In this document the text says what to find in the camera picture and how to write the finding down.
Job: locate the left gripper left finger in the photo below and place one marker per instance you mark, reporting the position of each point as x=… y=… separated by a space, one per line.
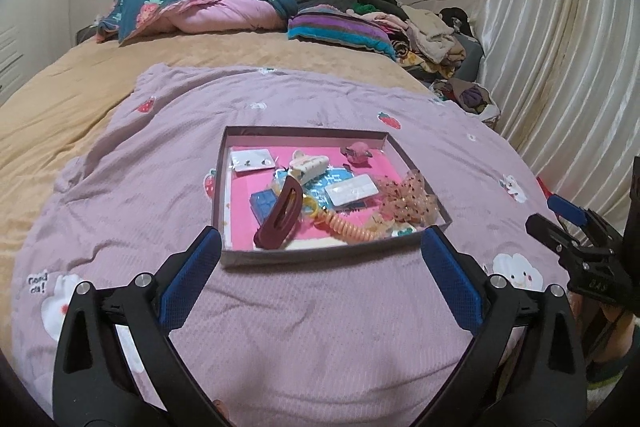
x=183 y=276

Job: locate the bag of clothes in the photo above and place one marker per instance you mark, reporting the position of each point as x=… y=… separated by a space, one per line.
x=474 y=99

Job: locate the red earrings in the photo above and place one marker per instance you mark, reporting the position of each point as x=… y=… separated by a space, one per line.
x=351 y=190

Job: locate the clear box with rhinestone jewelry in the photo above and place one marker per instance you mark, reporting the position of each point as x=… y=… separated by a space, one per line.
x=262 y=203

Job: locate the white hair claw clip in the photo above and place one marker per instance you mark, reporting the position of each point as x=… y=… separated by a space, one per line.
x=305 y=168

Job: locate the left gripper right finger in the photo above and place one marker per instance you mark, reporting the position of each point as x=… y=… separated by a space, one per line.
x=463 y=297

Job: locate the shallow cardboard box tray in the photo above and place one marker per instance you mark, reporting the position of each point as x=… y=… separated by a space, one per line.
x=359 y=241

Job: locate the dark red oval hair clip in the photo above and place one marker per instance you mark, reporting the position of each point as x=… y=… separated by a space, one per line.
x=282 y=218

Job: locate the yellow plastic rings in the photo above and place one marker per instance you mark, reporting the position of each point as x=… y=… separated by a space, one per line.
x=311 y=205

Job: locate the white striped curtain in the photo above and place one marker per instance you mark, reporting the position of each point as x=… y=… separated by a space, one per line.
x=565 y=74

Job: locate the pink dotted tulle bow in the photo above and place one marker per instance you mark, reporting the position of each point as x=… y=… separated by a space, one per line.
x=407 y=201

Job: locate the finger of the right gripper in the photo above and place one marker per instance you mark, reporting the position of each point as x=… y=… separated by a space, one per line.
x=553 y=237
x=584 y=219

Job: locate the person's right hand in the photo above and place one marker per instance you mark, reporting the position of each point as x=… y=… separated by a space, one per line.
x=605 y=331

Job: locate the pile of clothes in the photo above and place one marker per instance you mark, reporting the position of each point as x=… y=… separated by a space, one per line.
x=428 y=45

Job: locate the navy pink strawberry quilt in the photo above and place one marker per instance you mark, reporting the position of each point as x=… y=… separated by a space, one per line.
x=133 y=19

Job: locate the silver earring card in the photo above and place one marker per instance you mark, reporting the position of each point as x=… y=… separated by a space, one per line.
x=251 y=160

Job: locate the pink fuzzy hair clip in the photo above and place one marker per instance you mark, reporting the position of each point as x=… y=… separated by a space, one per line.
x=357 y=154

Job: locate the tan bed sheet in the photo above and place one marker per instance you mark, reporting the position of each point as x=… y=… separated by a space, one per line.
x=59 y=113

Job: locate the lilac strawberry blanket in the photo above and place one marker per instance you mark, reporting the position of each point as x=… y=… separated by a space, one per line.
x=353 y=342

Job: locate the striped purple teal blanket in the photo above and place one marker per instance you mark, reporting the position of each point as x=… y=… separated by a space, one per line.
x=328 y=25

